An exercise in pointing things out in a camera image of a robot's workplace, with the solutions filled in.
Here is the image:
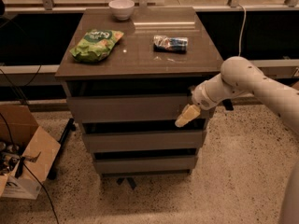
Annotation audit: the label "grey drawer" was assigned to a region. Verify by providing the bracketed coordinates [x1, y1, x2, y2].
[82, 130, 206, 152]
[93, 155, 198, 174]
[65, 92, 221, 124]

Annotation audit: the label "grey bottom drawer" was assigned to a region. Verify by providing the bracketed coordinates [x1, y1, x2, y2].
[93, 155, 198, 174]

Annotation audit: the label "silver blue snack packet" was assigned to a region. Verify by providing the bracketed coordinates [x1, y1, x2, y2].
[153, 35, 189, 52]

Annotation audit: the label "black cable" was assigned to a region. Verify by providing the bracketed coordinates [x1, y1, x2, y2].
[0, 64, 60, 224]

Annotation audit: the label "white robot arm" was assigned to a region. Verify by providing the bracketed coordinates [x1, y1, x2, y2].
[175, 56, 299, 224]

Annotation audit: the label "grey top drawer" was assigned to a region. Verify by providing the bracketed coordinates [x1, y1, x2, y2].
[65, 92, 221, 124]

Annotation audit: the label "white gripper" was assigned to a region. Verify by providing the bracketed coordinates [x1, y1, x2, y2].
[175, 75, 231, 128]

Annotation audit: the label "grey middle drawer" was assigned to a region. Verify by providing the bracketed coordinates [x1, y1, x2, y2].
[82, 130, 206, 152]

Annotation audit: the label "green chip bag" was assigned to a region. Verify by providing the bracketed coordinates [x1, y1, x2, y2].
[70, 29, 124, 63]

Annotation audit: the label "white bowl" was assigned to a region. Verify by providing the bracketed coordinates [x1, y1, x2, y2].
[108, 0, 135, 21]

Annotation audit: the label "metal parts in box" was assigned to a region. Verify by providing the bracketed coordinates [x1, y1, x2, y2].
[0, 141, 20, 175]

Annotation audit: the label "black floor stand leg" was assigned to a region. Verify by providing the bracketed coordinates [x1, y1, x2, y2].
[48, 118, 76, 180]

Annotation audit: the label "grey drawer cabinet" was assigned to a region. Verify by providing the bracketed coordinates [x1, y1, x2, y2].
[56, 7, 222, 176]

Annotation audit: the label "white cable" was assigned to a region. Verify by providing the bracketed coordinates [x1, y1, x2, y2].
[237, 4, 247, 58]

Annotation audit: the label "blue tape cross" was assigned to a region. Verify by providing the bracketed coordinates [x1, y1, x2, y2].
[117, 177, 136, 190]

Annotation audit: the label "cardboard box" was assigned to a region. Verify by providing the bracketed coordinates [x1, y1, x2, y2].
[0, 105, 60, 200]

